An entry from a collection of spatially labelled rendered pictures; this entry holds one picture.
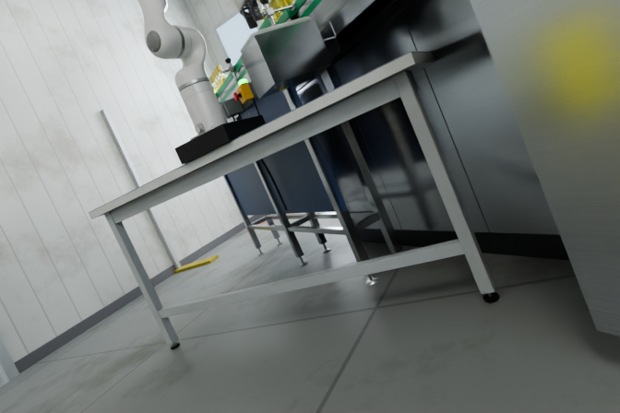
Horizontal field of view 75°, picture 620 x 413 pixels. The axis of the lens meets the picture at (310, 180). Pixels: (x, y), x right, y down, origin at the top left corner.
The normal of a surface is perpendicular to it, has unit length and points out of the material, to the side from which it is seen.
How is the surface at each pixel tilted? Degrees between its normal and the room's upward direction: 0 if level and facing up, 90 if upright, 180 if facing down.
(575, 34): 90
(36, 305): 90
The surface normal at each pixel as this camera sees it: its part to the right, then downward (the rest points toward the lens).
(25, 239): 0.81, -0.30
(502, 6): -0.83, 0.40
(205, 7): -0.44, 0.27
